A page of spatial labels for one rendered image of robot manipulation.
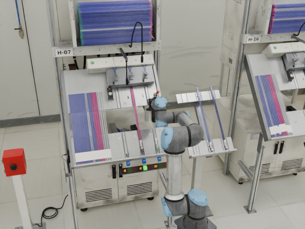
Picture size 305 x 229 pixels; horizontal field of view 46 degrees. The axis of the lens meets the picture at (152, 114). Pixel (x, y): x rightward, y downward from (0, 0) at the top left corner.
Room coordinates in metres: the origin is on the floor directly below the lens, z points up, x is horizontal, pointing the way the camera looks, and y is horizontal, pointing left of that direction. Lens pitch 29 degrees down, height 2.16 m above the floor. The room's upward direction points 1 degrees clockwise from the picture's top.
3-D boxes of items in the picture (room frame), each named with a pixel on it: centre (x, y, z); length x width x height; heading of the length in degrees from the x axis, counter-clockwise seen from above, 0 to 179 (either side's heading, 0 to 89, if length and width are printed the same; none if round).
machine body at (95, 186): (2.62, 0.36, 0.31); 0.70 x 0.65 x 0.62; 105
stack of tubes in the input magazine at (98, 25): (2.52, 0.27, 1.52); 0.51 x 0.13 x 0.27; 105
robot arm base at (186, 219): (1.60, -0.27, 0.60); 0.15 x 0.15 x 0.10
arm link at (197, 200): (1.60, -0.26, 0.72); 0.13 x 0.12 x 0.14; 100
